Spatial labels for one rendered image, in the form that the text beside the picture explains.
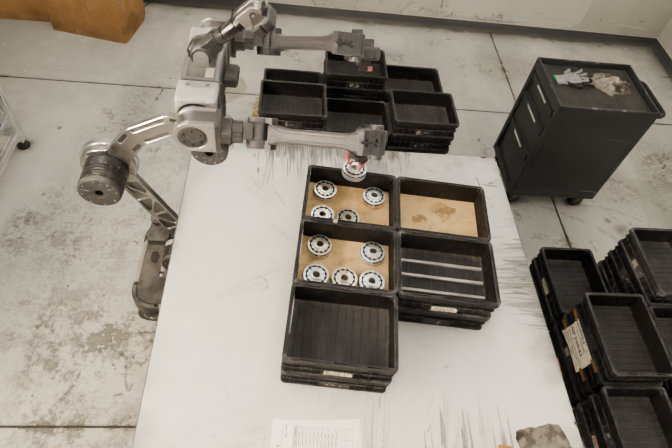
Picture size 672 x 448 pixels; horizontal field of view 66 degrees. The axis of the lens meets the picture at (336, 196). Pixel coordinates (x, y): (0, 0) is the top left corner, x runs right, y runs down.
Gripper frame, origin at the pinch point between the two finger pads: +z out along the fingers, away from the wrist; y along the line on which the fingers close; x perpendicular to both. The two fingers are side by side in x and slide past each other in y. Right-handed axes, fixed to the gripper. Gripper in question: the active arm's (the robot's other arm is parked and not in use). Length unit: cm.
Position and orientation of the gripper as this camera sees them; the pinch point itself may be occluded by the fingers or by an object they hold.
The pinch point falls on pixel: (355, 166)
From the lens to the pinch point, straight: 218.7
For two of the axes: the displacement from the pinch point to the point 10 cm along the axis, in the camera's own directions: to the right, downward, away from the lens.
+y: -7.5, -5.6, 3.6
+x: -6.5, 5.1, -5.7
